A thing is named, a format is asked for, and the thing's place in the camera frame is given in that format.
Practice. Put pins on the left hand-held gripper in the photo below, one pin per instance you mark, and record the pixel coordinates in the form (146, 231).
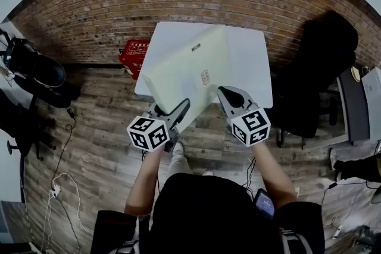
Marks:
(147, 135)

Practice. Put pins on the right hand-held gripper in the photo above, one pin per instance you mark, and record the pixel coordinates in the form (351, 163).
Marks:
(251, 128)

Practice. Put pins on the pale yellow cloth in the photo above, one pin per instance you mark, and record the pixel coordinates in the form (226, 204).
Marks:
(181, 68)

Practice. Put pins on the person's right forearm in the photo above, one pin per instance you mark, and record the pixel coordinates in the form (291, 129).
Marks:
(276, 178)

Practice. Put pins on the person's left forearm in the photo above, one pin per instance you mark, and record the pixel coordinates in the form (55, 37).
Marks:
(146, 184)

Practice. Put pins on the white square table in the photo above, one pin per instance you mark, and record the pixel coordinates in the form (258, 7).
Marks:
(250, 62)

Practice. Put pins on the person's left shoe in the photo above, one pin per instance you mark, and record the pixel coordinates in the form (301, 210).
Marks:
(179, 148)

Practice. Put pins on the person's shoe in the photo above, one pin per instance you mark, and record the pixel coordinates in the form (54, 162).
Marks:
(208, 172)
(179, 148)
(334, 157)

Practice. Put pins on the person's beige trousers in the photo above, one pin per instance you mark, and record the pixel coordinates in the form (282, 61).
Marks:
(180, 163)

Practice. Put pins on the red fire extinguisher box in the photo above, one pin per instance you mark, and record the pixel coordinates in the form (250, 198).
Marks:
(134, 56)

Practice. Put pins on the person's right shoe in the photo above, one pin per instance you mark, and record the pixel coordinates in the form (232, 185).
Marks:
(208, 172)

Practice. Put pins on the black fabric office chair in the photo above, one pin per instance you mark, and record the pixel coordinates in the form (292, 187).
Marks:
(318, 74)

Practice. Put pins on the black phone with lit screen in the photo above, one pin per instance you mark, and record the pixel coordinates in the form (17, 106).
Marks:
(264, 203)

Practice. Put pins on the person's black shirt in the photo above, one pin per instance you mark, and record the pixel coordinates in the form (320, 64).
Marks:
(214, 217)

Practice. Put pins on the small round yellow dish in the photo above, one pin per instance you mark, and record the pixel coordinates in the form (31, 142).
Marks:
(355, 73)

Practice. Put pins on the glossy black office chair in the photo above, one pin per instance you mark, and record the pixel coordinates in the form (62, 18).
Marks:
(44, 71)

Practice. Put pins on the white box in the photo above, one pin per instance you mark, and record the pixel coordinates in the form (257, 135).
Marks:
(373, 98)

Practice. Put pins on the white power strip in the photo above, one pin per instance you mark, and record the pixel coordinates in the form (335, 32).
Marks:
(55, 191)

